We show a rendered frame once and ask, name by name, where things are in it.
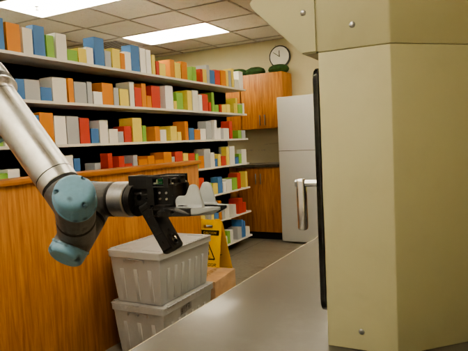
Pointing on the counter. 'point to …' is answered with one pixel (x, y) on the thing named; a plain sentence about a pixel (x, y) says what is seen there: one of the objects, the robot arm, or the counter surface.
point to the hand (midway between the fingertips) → (217, 211)
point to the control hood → (292, 21)
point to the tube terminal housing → (395, 171)
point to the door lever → (303, 201)
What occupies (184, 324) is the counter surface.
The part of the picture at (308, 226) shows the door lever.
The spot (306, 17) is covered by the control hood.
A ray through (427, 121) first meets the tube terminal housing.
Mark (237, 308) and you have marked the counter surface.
